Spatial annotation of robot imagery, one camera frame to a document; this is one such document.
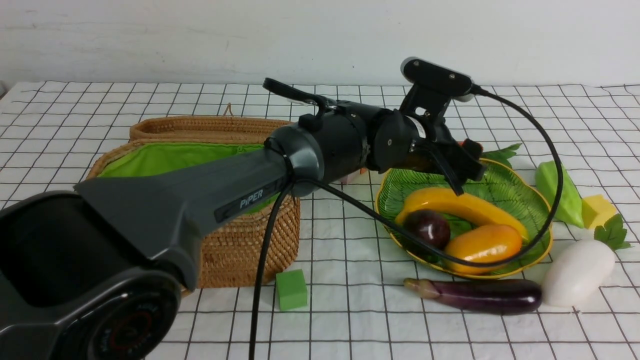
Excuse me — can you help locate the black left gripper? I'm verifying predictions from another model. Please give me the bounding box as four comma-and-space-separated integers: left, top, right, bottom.
372, 109, 487, 196

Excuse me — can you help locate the yellow banana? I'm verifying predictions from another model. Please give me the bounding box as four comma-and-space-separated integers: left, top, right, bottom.
395, 187, 531, 240

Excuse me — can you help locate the orange carrot with leaves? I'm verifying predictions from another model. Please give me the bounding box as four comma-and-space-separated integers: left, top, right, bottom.
458, 139, 522, 169

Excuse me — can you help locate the dark purple mangosteen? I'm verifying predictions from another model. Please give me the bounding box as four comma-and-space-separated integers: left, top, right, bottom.
400, 209, 451, 250

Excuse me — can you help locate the orange yellow mango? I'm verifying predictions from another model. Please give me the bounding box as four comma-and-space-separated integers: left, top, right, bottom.
440, 224, 522, 279

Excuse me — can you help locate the light green bitter gourd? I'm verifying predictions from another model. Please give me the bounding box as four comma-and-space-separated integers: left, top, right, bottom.
535, 161, 585, 229

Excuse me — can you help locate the purple eggplant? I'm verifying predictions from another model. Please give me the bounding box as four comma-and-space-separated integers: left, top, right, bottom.
403, 278, 543, 316

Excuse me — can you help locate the white radish with leaves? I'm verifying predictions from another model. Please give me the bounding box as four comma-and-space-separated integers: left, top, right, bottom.
541, 213, 631, 308

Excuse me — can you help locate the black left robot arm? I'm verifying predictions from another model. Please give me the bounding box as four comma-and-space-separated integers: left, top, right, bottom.
1, 73, 484, 360

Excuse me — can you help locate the pink foam cube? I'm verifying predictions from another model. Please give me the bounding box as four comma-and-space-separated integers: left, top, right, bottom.
339, 172, 360, 185

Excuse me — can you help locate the yellow foam cube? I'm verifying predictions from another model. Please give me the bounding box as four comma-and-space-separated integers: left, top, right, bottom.
582, 194, 618, 229

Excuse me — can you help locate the white checkered tablecloth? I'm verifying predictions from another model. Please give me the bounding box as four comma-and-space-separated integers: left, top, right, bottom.
0, 81, 640, 360

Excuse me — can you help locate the green foam cube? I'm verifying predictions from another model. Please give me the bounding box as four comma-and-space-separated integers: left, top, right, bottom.
275, 269, 308, 312

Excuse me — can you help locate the woven rattan basket lid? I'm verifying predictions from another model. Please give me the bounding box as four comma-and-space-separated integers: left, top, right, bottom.
129, 114, 290, 145

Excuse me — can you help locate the woven rattan basket green lining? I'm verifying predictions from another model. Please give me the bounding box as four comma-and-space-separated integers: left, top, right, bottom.
86, 140, 302, 296

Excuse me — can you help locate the black camera cable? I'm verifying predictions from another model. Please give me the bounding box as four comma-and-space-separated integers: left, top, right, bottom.
248, 84, 565, 360

